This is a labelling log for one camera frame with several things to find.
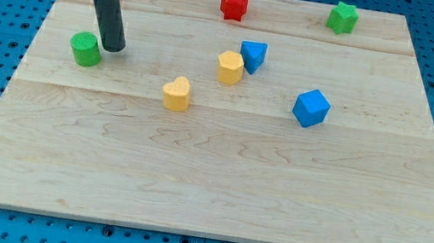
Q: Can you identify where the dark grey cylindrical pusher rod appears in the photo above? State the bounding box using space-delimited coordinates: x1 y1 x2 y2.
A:
93 0 126 53

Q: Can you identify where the yellow heart block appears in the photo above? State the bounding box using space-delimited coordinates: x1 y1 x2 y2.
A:
162 76 191 112

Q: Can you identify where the green cylinder block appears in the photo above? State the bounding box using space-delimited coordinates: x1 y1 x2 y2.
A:
70 32 101 67

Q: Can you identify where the red star block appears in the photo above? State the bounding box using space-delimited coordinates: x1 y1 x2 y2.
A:
219 0 249 21

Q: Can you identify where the yellow hexagon block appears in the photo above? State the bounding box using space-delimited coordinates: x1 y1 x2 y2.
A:
217 50 245 85

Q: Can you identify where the blue triangle block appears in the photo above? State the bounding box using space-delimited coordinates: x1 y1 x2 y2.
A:
240 40 268 75

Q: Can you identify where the wooden board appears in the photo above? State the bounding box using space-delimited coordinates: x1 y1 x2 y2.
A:
0 0 434 243

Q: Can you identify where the blue cube block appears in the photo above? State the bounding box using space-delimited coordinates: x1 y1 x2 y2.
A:
292 90 331 128

